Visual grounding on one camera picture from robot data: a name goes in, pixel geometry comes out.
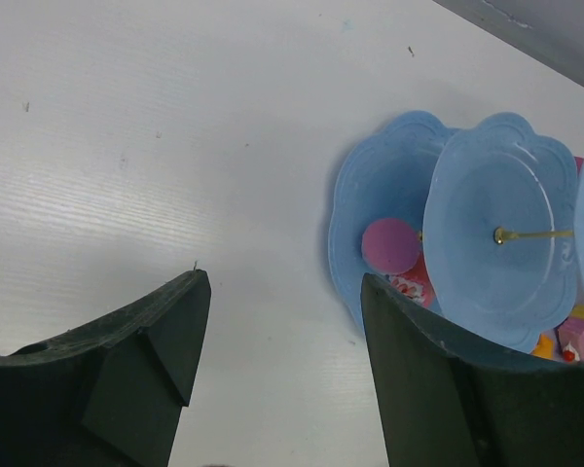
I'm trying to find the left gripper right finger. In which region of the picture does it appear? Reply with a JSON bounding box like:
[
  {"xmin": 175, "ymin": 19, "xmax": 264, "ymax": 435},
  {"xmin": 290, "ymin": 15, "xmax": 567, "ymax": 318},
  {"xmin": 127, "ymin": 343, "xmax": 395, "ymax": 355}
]
[{"xmin": 361, "ymin": 274, "xmax": 584, "ymax": 466}]

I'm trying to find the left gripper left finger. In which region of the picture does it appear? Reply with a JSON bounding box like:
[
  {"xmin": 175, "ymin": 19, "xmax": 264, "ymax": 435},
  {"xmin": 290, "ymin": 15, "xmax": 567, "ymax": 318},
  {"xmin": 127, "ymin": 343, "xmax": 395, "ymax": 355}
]
[{"xmin": 0, "ymin": 269, "xmax": 211, "ymax": 466}]

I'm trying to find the red pink macaron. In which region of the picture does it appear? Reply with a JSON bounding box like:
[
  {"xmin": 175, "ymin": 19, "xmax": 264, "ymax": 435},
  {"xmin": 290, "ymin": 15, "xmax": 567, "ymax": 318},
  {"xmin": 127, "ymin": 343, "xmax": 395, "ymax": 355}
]
[{"xmin": 388, "ymin": 253, "xmax": 435, "ymax": 308}]

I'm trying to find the pink strawberry cake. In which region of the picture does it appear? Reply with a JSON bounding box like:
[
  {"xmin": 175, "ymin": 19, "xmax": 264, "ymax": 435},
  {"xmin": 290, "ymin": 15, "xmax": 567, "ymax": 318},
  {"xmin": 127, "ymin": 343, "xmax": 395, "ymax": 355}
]
[{"xmin": 557, "ymin": 317, "xmax": 584, "ymax": 363}]

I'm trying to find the purple cake slice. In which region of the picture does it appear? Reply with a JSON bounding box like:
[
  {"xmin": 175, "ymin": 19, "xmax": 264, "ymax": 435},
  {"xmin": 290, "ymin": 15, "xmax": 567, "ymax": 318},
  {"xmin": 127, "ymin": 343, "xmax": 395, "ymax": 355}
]
[{"xmin": 574, "ymin": 157, "xmax": 584, "ymax": 173}]

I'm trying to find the orange cookie left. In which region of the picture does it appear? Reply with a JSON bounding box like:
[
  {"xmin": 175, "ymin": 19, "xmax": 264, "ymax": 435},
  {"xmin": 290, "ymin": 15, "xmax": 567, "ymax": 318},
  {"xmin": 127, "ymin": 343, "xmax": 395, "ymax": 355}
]
[{"xmin": 531, "ymin": 334, "xmax": 555, "ymax": 360}]

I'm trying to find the blue three-tier cake stand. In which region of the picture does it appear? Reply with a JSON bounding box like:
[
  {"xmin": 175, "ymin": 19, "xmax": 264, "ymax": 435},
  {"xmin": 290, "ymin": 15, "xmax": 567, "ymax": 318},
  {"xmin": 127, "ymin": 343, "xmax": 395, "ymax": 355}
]
[{"xmin": 327, "ymin": 111, "xmax": 584, "ymax": 353}]

